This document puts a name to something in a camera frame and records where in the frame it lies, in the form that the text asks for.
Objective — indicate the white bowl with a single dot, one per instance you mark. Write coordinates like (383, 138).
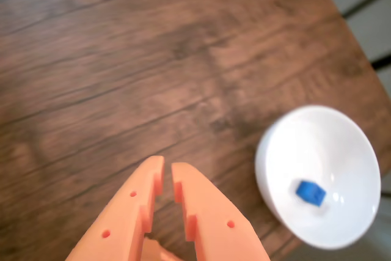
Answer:
(317, 145)

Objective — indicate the blue cube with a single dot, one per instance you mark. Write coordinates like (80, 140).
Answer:
(310, 193)

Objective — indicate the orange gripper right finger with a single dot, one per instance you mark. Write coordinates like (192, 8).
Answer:
(210, 221)

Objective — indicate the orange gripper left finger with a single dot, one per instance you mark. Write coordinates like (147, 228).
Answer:
(122, 218)

